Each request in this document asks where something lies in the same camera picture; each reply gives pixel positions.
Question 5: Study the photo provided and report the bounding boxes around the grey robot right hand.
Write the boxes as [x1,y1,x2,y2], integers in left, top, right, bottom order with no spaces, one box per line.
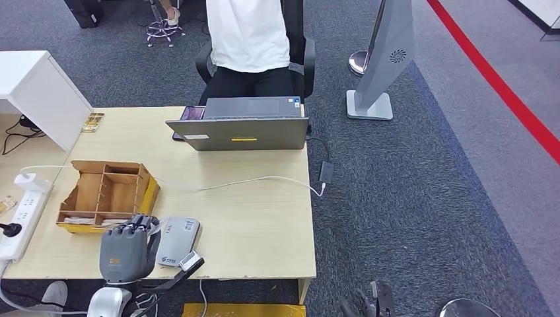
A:
[339,289,375,317]

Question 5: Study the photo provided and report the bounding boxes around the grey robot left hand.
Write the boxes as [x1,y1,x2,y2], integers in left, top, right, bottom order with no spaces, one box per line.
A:
[99,213,162,286]

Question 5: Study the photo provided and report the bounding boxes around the stack of room key cards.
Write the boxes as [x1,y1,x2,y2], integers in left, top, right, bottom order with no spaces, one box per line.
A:
[61,217,132,229]

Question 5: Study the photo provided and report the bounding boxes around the grey card reader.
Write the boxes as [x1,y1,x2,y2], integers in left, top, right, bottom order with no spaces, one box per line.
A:
[155,216,201,269]

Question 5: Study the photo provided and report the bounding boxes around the wooden card organizer box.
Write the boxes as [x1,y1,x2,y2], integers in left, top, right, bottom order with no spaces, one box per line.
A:
[55,160,152,227]

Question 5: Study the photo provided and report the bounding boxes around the person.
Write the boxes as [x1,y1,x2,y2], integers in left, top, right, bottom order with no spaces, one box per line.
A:
[199,0,302,106]

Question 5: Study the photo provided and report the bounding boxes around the white desk leg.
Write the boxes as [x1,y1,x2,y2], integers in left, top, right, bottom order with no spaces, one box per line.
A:
[298,279,312,306]

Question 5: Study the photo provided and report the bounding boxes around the white shoe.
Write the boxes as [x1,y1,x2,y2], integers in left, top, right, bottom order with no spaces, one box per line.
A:
[13,281,69,316]

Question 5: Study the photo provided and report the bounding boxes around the white power strip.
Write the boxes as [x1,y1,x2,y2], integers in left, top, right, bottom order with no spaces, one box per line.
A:
[0,184,53,264]

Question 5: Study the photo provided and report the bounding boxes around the chrome round base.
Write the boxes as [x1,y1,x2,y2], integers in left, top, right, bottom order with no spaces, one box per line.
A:
[439,299,502,317]

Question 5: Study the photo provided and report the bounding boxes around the yellow floor tape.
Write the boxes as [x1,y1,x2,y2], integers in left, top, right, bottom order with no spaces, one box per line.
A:
[182,304,307,317]

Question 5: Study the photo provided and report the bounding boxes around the black plug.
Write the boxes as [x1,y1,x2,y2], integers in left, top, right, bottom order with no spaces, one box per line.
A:
[0,223,23,239]

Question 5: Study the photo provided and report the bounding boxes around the white charger plug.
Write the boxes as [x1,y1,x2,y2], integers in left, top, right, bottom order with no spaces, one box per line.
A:
[14,172,53,194]

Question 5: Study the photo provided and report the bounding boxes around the black adapter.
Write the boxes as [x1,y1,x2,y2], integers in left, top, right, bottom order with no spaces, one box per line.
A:
[319,160,335,184]

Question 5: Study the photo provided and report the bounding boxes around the black smartphone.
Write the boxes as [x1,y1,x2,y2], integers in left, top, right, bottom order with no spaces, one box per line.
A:
[172,106,207,142]

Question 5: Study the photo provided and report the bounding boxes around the grey laptop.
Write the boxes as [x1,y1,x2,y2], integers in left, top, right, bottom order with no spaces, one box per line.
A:
[165,96,310,153]

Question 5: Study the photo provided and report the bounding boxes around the white cabinet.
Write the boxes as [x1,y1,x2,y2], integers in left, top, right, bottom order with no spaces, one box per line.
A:
[0,50,94,153]

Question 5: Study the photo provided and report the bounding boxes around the chrome stool base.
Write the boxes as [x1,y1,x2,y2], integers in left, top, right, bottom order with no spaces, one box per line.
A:
[145,0,186,48]

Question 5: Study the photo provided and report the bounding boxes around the chrome stanchion base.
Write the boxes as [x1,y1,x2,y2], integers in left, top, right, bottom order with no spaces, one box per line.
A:
[348,51,371,78]

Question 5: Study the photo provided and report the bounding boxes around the black bag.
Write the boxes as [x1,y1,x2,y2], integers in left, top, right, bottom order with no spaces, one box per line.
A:
[63,0,105,30]

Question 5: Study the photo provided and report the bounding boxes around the black office chair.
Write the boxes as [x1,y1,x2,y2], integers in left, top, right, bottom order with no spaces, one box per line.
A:
[195,0,317,100]

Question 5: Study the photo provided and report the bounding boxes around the grey sign stand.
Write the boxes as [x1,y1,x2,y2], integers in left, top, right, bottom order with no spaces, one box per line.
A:
[346,0,415,122]

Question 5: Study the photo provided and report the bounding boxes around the red floor tape line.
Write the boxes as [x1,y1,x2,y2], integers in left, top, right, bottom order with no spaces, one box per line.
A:
[426,0,560,167]

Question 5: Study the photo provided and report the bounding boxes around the white board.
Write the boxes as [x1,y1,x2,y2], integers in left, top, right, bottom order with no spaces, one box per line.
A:
[507,0,560,42]

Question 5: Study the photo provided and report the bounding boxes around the black right camera bracket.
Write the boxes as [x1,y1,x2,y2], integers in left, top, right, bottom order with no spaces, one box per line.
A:
[375,281,395,317]

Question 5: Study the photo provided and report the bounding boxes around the black camera bracket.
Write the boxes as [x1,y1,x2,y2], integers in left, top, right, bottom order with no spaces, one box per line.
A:
[136,257,206,295]
[375,281,395,317]

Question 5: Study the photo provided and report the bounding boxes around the tangled white floor cables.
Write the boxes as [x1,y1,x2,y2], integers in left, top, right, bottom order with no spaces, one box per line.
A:
[131,292,159,317]

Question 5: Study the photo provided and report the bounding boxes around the black left camera bracket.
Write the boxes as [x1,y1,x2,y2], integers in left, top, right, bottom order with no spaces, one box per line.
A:
[136,257,206,295]

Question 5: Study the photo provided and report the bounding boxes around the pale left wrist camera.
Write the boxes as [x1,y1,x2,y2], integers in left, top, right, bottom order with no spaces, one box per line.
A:
[178,250,201,273]

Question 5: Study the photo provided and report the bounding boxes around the white power strip cord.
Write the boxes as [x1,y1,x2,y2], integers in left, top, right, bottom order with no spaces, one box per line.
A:
[0,260,88,317]

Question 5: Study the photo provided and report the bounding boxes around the white charging cable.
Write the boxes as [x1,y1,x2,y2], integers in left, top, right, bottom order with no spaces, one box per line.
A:
[19,164,327,198]

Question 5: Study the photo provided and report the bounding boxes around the black cables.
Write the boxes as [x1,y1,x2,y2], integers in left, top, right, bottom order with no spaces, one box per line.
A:
[1,114,48,157]

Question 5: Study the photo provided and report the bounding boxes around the black adapter cable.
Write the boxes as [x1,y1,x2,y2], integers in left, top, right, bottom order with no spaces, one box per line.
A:
[305,137,332,163]

